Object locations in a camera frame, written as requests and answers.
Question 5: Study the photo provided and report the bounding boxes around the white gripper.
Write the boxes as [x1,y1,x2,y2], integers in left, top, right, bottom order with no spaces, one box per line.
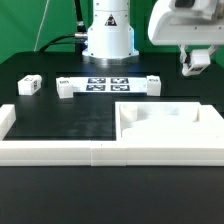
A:
[148,0,224,66]

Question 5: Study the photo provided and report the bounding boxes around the white square tabletop part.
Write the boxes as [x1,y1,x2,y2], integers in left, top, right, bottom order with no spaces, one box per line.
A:
[115,102,224,144]

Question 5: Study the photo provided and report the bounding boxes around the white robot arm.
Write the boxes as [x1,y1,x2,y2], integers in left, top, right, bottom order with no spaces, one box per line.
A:
[83,0,224,75]

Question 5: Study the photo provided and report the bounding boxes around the white fiducial marker sheet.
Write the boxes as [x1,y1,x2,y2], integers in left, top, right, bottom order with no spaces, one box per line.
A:
[56,76,149,94]

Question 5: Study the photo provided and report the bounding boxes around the white U-shaped fence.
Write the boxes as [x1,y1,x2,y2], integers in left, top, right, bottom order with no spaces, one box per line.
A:
[0,104,224,166]

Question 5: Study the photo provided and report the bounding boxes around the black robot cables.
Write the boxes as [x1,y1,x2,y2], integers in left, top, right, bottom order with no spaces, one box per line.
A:
[39,0,89,54]

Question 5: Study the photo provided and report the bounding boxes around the white thin cable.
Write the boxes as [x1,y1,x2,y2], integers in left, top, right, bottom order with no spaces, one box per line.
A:
[33,0,52,52]

